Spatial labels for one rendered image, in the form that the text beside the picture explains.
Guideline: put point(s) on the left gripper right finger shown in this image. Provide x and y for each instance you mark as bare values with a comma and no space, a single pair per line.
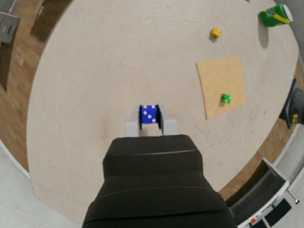
168,125

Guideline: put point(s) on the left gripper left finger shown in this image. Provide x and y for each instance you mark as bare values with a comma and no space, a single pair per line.
132,125

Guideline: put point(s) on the blue die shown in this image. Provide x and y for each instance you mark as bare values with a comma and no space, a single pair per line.
149,114

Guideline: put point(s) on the green die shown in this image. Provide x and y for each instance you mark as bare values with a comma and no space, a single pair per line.
225,98

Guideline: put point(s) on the tan mat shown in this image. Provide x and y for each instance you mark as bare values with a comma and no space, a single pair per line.
221,85

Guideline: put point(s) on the yellow die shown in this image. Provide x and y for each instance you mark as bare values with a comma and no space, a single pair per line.
215,32

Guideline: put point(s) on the beige table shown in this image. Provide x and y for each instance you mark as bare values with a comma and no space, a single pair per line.
126,63

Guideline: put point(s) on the white desk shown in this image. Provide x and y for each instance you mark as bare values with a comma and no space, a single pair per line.
262,190

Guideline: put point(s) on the red cup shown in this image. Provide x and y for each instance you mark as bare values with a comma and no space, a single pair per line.
253,220

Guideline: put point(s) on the green drink can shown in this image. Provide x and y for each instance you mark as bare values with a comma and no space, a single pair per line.
275,15

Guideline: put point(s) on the grey shelf unit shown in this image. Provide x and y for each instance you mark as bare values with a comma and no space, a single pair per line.
7,27

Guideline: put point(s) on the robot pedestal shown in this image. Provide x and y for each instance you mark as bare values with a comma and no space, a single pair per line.
289,107

